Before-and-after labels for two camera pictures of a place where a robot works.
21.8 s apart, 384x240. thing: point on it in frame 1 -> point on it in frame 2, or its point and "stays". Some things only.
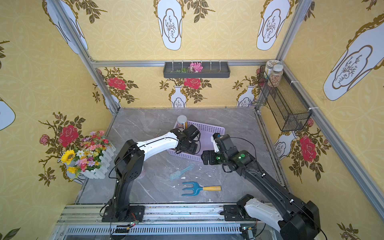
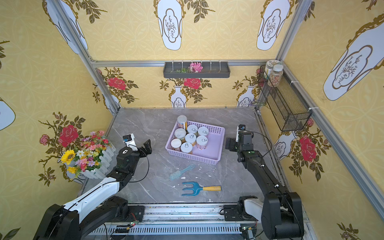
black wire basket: (289, 109) stays
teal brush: (178, 173) stays
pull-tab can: (142, 174) -> (201, 142)
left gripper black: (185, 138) -> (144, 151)
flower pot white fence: (89, 157) stays
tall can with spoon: (182, 122) stays
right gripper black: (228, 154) -> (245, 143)
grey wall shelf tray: (180, 70) stays
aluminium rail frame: (205, 222) stays
